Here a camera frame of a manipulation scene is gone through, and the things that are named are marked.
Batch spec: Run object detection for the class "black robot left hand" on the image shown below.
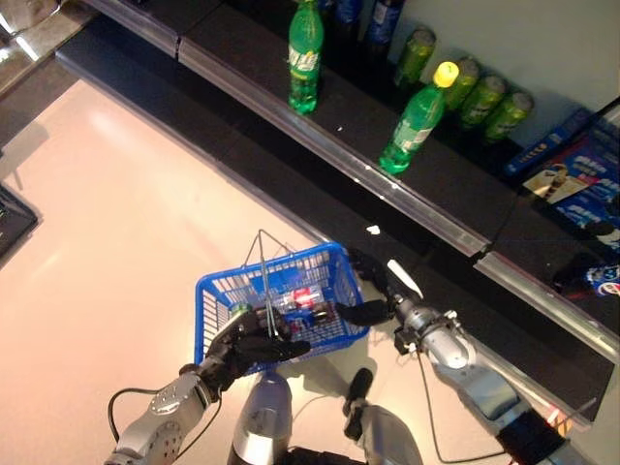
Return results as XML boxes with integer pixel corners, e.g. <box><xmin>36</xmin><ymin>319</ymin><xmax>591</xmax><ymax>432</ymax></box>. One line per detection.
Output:
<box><xmin>198</xmin><ymin>309</ymin><xmax>312</xmax><ymax>393</ymax></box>

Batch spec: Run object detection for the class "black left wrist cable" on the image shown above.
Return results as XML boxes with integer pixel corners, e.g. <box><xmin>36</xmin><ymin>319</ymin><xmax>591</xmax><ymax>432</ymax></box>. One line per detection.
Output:
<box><xmin>107</xmin><ymin>386</ymin><xmax>224</xmax><ymax>459</ymax></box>

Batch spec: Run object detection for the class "silver robot left leg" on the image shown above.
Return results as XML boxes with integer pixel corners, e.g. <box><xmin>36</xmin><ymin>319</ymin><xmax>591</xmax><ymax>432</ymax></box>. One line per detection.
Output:
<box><xmin>226</xmin><ymin>371</ymin><xmax>295</xmax><ymax>465</ymax></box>

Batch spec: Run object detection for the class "green sprite bottle yellow cap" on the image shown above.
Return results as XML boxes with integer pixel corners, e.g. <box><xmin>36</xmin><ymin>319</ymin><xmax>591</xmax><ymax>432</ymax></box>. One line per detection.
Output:
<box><xmin>377</xmin><ymin>61</ymin><xmax>460</xmax><ymax>176</ymax></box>
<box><xmin>287</xmin><ymin>0</ymin><xmax>326</xmax><ymax>116</ymax></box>

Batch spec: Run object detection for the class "blue plastic shopping basket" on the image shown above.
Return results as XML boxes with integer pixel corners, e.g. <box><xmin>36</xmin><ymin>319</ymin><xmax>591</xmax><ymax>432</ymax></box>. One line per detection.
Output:
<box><xmin>193</xmin><ymin>228</ymin><xmax>372</xmax><ymax>377</ymax></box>

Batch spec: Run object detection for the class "clear plastic price rail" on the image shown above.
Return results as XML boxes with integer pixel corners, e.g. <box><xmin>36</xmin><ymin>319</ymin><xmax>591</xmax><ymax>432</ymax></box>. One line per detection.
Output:
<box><xmin>79</xmin><ymin>0</ymin><xmax>181</xmax><ymax>55</ymax></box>
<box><xmin>177</xmin><ymin>37</ymin><xmax>491</xmax><ymax>259</ymax></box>
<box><xmin>473</xmin><ymin>250</ymin><xmax>620</xmax><ymax>365</ymax></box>

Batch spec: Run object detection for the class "black store shelf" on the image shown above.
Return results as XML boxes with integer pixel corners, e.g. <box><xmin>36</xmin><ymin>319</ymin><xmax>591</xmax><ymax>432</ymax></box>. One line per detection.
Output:
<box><xmin>0</xmin><ymin>0</ymin><xmax>620</xmax><ymax>427</ymax></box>

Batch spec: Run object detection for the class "black low platform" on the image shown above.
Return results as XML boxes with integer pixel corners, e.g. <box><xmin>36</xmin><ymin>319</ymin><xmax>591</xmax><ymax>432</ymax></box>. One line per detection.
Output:
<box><xmin>0</xmin><ymin>182</ymin><xmax>39</xmax><ymax>261</ymax></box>

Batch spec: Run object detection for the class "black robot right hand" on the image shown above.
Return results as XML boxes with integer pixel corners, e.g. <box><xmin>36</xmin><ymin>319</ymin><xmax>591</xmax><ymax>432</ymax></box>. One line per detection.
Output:
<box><xmin>336</xmin><ymin>247</ymin><xmax>425</xmax><ymax>328</ymax></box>

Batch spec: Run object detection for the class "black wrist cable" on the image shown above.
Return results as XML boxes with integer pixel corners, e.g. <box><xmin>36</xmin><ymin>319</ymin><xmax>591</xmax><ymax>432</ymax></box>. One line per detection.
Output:
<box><xmin>107</xmin><ymin>386</ymin><xmax>224</xmax><ymax>459</ymax></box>
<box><xmin>414</xmin><ymin>348</ymin><xmax>508</xmax><ymax>464</ymax></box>

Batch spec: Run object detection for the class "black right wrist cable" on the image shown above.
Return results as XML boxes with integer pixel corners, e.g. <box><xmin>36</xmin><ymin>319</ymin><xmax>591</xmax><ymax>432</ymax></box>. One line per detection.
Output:
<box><xmin>414</xmin><ymin>348</ymin><xmax>508</xmax><ymax>464</ymax></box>

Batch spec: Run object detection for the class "blue oreo cookie box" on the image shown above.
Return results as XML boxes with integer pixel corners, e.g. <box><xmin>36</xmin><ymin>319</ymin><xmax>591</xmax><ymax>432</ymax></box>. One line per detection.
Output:
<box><xmin>521</xmin><ymin>128</ymin><xmax>620</xmax><ymax>243</ymax></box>

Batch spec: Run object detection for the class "narrow blue cookie box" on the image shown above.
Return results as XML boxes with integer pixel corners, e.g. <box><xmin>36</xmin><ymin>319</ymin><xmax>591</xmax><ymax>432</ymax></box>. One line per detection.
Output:
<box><xmin>502</xmin><ymin>107</ymin><xmax>595</xmax><ymax>178</ymax></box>

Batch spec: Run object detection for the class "red label water bottle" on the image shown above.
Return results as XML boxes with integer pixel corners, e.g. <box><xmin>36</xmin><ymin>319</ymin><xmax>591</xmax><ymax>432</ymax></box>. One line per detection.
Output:
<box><xmin>278</xmin><ymin>285</ymin><xmax>324</xmax><ymax>316</ymax></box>

